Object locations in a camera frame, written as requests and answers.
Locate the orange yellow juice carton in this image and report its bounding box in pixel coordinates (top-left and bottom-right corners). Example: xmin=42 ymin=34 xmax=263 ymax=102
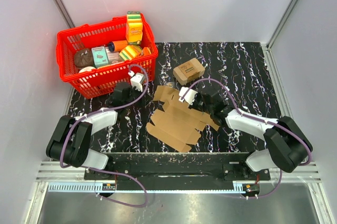
xmin=126 ymin=11 xmax=143 ymax=45

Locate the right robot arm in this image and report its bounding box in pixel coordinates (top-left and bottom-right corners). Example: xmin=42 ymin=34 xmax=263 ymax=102
xmin=184 ymin=90 xmax=313 ymax=180

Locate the orange snack packet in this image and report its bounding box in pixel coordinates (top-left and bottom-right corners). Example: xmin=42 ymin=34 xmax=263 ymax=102
xmin=140 ymin=47 xmax=151 ymax=56

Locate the brown cardboard box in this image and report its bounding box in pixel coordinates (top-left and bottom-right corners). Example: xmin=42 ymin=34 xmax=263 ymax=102
xmin=146 ymin=85 xmax=219 ymax=152

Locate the teal small box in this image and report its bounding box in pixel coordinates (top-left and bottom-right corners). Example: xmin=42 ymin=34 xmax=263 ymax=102
xmin=91 ymin=46 xmax=109 ymax=68

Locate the brown round bread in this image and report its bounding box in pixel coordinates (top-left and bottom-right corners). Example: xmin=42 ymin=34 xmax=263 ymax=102
xmin=73 ymin=48 xmax=94 ymax=69

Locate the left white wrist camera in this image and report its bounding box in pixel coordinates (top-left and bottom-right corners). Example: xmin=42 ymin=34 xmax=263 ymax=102
xmin=128 ymin=71 xmax=145 ymax=92

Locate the pink packaged item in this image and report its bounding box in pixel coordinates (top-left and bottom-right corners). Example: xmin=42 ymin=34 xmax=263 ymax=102
xmin=107 ymin=51 xmax=123 ymax=65

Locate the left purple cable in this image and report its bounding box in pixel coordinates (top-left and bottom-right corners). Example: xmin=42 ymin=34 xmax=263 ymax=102
xmin=60 ymin=64 xmax=148 ymax=208

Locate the yellow green striped sponge pack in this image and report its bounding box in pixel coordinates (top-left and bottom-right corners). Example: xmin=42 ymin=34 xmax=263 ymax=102
xmin=119 ymin=45 xmax=142 ymax=61

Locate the small clear plastic bag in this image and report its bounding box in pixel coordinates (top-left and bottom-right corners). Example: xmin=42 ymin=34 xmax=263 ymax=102
xmin=167 ymin=82 xmax=175 ymax=87

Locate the kitchen scouring pads pack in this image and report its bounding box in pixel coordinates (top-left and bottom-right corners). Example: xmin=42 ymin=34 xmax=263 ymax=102
xmin=173 ymin=58 xmax=205 ymax=86

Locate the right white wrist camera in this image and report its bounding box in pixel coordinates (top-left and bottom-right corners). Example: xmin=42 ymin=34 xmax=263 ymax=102
xmin=179 ymin=87 xmax=198 ymax=105

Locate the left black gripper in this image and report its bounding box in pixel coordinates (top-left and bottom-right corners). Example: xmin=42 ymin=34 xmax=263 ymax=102
xmin=124 ymin=85 xmax=153 ymax=109

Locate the red plastic shopping basket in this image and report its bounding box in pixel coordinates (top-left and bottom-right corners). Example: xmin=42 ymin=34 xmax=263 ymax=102
xmin=56 ymin=14 xmax=158 ymax=99

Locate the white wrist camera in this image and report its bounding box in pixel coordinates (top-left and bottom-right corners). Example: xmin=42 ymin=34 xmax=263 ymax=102
xmin=179 ymin=87 xmax=198 ymax=105
xmin=128 ymin=71 xmax=145 ymax=92

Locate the orange cylindrical can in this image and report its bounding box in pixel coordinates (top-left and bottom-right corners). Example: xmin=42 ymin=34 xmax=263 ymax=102
xmin=107 ymin=40 xmax=128 ymax=52

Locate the white round item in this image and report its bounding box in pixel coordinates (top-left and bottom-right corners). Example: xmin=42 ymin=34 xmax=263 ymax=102
xmin=78 ymin=66 xmax=96 ymax=73

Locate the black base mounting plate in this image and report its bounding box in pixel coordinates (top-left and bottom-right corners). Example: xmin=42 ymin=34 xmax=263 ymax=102
xmin=83 ymin=152 xmax=271 ymax=181

